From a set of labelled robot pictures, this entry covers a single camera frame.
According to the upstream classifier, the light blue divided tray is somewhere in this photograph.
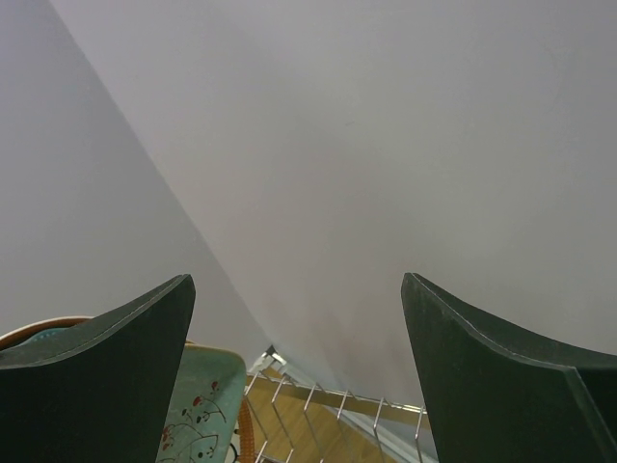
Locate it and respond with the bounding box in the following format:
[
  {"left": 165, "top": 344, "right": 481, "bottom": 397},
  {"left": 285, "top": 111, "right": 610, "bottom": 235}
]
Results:
[{"left": 156, "top": 343, "right": 247, "bottom": 462}]

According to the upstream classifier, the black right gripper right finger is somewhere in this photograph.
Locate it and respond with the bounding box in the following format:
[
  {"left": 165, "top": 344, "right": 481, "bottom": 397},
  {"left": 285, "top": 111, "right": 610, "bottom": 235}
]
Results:
[{"left": 401, "top": 273, "right": 616, "bottom": 462}]

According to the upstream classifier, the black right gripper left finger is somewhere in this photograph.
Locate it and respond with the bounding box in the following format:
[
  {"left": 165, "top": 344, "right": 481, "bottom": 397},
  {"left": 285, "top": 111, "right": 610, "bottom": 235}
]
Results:
[{"left": 1, "top": 274, "right": 196, "bottom": 462}]

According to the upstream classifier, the metal dish rack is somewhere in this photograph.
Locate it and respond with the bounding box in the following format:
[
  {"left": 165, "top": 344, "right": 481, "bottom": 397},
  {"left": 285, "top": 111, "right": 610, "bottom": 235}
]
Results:
[{"left": 245, "top": 346, "right": 438, "bottom": 462}]

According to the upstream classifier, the teal scalloped plate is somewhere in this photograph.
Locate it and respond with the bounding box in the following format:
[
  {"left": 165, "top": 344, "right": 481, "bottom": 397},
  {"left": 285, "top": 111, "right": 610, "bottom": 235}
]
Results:
[{"left": 21, "top": 327, "right": 67, "bottom": 345}]

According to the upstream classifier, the brown rim floral plate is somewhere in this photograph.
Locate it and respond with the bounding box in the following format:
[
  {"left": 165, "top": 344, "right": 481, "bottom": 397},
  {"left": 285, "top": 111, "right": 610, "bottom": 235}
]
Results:
[{"left": 184, "top": 341, "right": 255, "bottom": 462}]

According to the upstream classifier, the large floral ceramic plate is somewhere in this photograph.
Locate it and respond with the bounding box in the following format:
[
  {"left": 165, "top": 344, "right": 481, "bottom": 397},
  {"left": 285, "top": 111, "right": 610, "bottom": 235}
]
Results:
[{"left": 0, "top": 316, "right": 91, "bottom": 350}]

